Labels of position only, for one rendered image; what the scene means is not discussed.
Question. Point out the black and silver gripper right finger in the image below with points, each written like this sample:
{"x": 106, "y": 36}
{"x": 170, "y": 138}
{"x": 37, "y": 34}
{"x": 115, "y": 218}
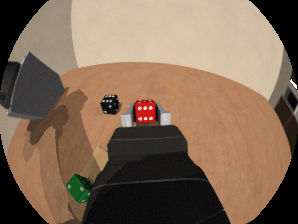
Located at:
{"x": 162, "y": 117}

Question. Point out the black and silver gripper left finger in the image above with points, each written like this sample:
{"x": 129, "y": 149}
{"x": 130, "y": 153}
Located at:
{"x": 128, "y": 119}

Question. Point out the red die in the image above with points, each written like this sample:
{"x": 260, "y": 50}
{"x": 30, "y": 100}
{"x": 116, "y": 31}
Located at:
{"x": 145, "y": 111}

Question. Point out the tan square mat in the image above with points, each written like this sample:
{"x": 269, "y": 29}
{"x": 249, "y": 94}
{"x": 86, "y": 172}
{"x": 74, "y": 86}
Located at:
{"x": 93, "y": 167}

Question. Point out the green die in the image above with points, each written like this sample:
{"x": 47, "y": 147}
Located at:
{"x": 80, "y": 188}

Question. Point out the black die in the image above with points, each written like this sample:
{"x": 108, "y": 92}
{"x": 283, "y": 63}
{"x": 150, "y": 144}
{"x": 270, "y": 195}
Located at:
{"x": 110, "y": 104}

